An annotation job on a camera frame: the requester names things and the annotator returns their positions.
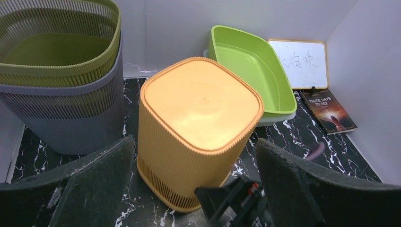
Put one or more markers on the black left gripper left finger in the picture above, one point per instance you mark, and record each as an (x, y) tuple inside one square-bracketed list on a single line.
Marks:
[(86, 192)]

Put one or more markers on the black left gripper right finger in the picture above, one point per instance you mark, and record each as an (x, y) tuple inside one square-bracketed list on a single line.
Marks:
[(301, 193)]

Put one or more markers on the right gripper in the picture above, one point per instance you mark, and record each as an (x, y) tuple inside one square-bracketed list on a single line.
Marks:
[(240, 203)]

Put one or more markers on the orange slatted plastic basket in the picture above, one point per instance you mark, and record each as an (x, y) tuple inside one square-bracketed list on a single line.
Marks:
[(195, 118)]

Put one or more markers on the olive green slatted basket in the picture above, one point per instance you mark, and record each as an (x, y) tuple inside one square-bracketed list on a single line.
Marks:
[(57, 43)]

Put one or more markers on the grey slatted plastic basket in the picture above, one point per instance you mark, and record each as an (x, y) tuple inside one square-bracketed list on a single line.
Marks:
[(72, 120)]

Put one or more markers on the white perforated plastic tray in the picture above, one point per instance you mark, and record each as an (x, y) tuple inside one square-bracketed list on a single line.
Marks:
[(275, 118)]

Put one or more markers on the dark paperback book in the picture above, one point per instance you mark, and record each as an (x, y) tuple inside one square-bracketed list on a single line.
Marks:
[(328, 111)]

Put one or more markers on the lime green plastic tub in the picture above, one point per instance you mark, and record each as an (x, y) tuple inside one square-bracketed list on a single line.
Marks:
[(224, 38)]

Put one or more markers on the small whiteboard orange frame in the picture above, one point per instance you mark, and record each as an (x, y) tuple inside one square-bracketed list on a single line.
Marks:
[(304, 62)]

